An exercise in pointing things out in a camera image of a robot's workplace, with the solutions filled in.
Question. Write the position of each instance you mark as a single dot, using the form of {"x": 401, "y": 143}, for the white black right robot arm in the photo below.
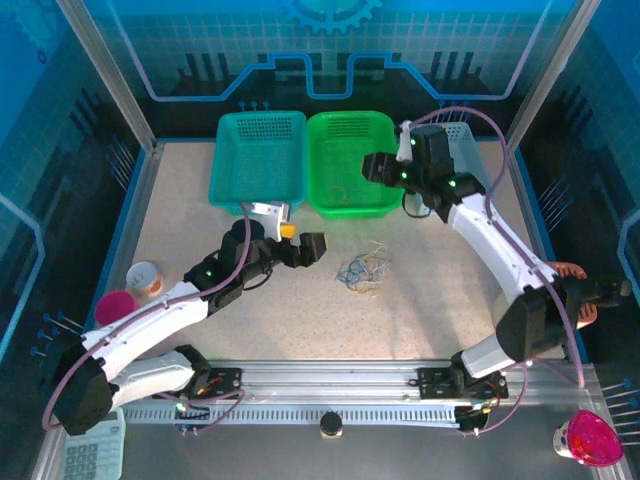
{"x": 480, "y": 235}

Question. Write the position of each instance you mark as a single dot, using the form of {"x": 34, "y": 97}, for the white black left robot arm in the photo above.
{"x": 150, "y": 320}

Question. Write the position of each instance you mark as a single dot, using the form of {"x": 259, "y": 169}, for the light blue plastic basket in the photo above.
{"x": 470, "y": 145}

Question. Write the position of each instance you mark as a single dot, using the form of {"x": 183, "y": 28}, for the green plastic basket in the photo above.
{"x": 345, "y": 145}

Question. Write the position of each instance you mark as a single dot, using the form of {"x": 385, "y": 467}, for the teal plastic basket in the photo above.
{"x": 255, "y": 155}

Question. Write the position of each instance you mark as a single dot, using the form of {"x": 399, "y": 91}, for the magenta round pad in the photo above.
{"x": 115, "y": 307}

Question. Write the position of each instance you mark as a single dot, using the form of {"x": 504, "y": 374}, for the black round knob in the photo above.
{"x": 331, "y": 425}

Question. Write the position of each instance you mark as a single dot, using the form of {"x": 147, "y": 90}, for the pale green calculator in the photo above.
{"x": 95, "y": 455}

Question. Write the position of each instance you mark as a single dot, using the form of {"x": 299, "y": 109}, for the magenta dome white cup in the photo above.
{"x": 590, "y": 440}

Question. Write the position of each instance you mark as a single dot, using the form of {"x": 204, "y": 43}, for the aluminium extrusion rail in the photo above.
{"x": 330, "y": 380}

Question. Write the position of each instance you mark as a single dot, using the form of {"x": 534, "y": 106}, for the aluminium frame post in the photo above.
{"x": 111, "y": 75}
{"x": 546, "y": 75}

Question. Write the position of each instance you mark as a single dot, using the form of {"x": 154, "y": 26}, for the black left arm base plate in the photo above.
{"x": 227, "y": 382}

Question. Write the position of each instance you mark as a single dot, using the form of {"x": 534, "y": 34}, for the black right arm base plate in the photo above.
{"x": 432, "y": 382}

